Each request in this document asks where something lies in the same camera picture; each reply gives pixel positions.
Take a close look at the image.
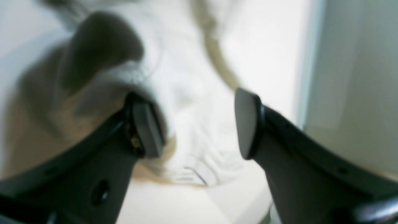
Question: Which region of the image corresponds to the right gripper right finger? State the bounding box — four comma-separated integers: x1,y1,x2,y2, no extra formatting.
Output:
234,88,397,224

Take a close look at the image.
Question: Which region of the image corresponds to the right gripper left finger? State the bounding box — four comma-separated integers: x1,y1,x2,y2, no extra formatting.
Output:
1,92,164,224

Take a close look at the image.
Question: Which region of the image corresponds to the beige t-shirt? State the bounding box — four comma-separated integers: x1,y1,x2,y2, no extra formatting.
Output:
1,0,244,187

